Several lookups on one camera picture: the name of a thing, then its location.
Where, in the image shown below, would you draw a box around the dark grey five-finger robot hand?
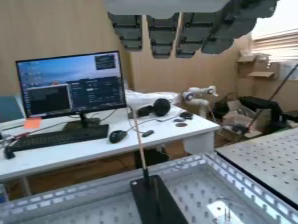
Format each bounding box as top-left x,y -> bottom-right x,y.
104,0 -> 281,60

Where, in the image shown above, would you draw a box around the thin metal paper clip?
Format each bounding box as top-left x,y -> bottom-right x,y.
222,206 -> 233,222

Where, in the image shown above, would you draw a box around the cardboard box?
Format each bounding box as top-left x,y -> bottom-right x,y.
236,49 -> 282,82

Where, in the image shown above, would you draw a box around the small white jointed device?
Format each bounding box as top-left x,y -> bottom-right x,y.
181,85 -> 220,118

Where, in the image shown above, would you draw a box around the black headphones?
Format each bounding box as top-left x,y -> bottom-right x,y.
136,97 -> 173,118

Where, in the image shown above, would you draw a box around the computer monitor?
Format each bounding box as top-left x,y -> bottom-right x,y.
15,50 -> 128,120

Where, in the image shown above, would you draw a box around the thin stick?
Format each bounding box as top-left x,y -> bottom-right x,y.
129,106 -> 151,183

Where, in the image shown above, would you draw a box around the black computer mouse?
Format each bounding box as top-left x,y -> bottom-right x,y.
108,129 -> 129,145

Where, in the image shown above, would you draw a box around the white desk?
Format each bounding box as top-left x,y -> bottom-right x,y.
0,102 -> 222,198

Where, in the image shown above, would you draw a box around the black keyboard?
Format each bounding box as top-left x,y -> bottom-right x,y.
3,123 -> 111,160

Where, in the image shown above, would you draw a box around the orange sticky note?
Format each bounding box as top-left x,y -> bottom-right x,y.
23,116 -> 44,130

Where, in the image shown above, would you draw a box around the black plate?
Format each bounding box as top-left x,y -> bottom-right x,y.
129,174 -> 191,224

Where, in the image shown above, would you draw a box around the clear box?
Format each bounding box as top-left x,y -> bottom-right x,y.
0,151 -> 298,224

